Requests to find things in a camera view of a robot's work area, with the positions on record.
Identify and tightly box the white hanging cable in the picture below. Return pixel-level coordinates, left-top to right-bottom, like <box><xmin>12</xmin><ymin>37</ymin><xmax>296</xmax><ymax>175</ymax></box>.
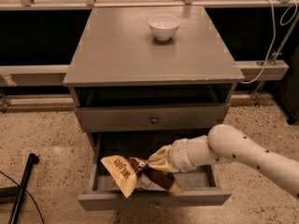
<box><xmin>239</xmin><ymin>0</ymin><xmax>298</xmax><ymax>86</ymax></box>

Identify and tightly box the grey wooden drawer cabinet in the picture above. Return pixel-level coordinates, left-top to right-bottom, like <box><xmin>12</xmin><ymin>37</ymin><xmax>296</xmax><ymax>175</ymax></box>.
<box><xmin>63</xmin><ymin>6</ymin><xmax>245</xmax><ymax>151</ymax></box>

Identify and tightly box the round middle drawer knob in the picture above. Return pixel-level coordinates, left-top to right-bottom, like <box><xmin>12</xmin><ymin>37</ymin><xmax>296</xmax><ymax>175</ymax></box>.
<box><xmin>154</xmin><ymin>203</ymin><xmax>161</xmax><ymax>208</ymax></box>

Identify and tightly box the brown chip bag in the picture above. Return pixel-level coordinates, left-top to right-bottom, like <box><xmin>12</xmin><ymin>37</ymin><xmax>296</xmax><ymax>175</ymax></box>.
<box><xmin>101</xmin><ymin>155</ymin><xmax>182</xmax><ymax>198</ymax></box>

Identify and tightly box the metal railing frame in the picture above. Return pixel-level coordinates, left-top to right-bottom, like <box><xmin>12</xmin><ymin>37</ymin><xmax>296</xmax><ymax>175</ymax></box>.
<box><xmin>0</xmin><ymin>0</ymin><xmax>299</xmax><ymax>114</ymax></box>

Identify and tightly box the closed grey top drawer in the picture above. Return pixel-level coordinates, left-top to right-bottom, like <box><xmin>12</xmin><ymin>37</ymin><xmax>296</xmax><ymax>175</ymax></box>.
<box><xmin>75</xmin><ymin>104</ymin><xmax>229</xmax><ymax>133</ymax></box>

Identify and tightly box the black stand leg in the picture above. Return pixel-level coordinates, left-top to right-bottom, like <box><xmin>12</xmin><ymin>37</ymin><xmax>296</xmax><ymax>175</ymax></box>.
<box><xmin>0</xmin><ymin>153</ymin><xmax>39</xmax><ymax>224</ymax></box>

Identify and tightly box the round drawer knob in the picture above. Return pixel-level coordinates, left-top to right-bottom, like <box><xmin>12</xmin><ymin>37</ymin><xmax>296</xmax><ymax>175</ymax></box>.
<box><xmin>154</xmin><ymin>203</ymin><xmax>161</xmax><ymax>208</ymax></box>
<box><xmin>150</xmin><ymin>117</ymin><xmax>159</xmax><ymax>124</ymax></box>

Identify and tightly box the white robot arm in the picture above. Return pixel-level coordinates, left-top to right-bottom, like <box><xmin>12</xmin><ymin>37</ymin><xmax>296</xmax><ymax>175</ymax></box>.
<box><xmin>148</xmin><ymin>124</ymin><xmax>299</xmax><ymax>199</ymax></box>

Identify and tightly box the round top drawer knob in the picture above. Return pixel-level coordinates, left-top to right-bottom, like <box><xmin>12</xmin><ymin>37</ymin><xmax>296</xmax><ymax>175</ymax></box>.
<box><xmin>150</xmin><ymin>117</ymin><xmax>159</xmax><ymax>124</ymax></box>

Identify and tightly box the black floor cable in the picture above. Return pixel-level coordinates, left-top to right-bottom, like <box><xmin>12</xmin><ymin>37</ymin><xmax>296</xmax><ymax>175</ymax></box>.
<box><xmin>0</xmin><ymin>170</ymin><xmax>46</xmax><ymax>224</ymax></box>

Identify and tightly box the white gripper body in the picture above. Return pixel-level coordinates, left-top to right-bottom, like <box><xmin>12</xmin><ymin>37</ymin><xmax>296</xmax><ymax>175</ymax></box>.
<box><xmin>168</xmin><ymin>138</ymin><xmax>195</xmax><ymax>173</ymax></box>

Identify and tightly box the white ceramic bowl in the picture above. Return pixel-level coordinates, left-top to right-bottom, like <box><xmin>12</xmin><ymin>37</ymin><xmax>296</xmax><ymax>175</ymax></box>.
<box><xmin>149</xmin><ymin>15</ymin><xmax>180</xmax><ymax>41</ymax></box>

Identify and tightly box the open grey middle drawer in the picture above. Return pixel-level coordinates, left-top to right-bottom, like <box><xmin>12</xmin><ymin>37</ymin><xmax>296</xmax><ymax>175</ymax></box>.
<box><xmin>78</xmin><ymin>129</ymin><xmax>232</xmax><ymax>211</ymax></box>

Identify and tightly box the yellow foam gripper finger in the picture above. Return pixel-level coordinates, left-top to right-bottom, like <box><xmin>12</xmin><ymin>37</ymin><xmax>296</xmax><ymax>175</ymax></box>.
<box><xmin>149</xmin><ymin>145</ymin><xmax>171</xmax><ymax>162</ymax></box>
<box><xmin>149</xmin><ymin>162</ymin><xmax>179</xmax><ymax>173</ymax></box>

